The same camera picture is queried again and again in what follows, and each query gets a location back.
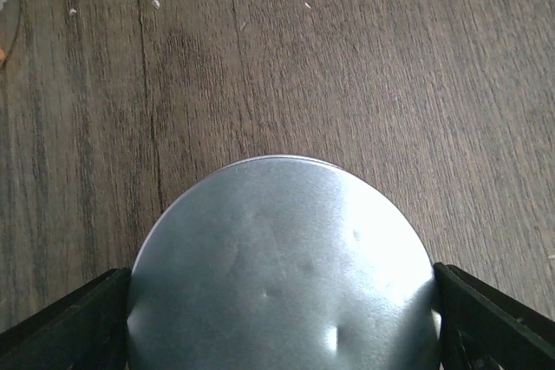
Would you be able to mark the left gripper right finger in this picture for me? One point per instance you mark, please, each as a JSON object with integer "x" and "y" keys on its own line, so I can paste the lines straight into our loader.
{"x": 482, "y": 328}

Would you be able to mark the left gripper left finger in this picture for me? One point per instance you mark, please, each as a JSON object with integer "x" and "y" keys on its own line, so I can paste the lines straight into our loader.
{"x": 85, "y": 329}

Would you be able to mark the round grey lid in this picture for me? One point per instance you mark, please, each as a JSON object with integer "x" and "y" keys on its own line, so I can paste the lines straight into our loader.
{"x": 283, "y": 262}

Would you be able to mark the clear plastic cup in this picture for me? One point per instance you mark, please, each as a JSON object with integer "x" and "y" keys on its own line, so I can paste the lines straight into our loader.
{"x": 10, "y": 16}

